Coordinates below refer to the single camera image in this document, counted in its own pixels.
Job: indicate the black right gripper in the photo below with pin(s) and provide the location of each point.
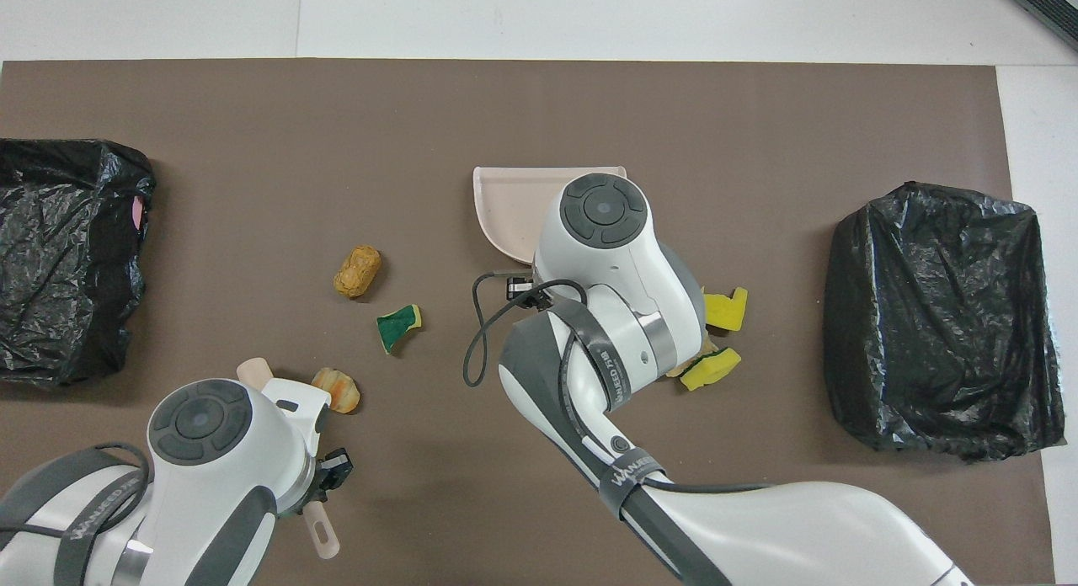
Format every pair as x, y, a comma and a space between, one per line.
522, 291

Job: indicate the beige hand brush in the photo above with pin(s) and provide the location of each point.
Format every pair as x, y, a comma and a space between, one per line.
324, 535

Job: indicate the beige plastic dustpan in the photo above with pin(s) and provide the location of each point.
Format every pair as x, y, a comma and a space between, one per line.
505, 207

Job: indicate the green yellow sponge scrap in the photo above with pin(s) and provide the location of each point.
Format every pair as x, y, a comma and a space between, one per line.
392, 327

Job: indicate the beige foam chunk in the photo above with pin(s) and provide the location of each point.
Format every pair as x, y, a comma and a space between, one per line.
676, 371

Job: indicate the yellow notched sponge piece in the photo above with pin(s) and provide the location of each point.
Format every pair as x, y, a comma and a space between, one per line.
726, 312

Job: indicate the yellow green sponge wedge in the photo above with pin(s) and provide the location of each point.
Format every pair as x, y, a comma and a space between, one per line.
716, 369

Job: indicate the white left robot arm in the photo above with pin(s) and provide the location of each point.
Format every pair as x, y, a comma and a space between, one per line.
210, 485

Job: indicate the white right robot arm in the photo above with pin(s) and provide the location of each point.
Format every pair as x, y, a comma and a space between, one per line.
758, 527

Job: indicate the black bin bag pink mark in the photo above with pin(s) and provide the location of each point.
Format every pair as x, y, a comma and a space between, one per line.
59, 258

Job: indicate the brown table mat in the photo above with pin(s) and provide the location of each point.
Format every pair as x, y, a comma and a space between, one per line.
758, 131

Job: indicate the grey ribbed vent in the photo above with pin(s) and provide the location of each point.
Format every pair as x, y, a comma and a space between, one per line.
1048, 1

